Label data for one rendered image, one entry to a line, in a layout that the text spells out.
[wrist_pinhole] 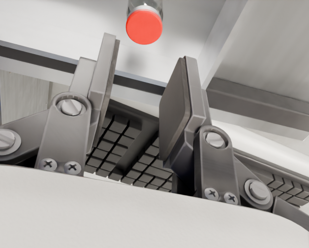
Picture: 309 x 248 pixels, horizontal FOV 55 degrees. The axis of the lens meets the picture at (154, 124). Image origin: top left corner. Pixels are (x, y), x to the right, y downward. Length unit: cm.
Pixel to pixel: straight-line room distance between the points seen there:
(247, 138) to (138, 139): 15
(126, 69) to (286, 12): 12
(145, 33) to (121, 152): 25
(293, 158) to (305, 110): 22
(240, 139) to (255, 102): 19
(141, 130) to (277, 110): 17
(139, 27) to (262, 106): 13
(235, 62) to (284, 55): 4
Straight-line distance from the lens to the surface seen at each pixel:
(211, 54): 21
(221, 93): 24
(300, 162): 51
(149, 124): 38
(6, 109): 77
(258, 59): 25
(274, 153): 48
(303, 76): 28
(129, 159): 43
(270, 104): 26
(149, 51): 23
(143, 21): 17
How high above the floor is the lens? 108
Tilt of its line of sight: 45 degrees down
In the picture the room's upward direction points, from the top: 180 degrees clockwise
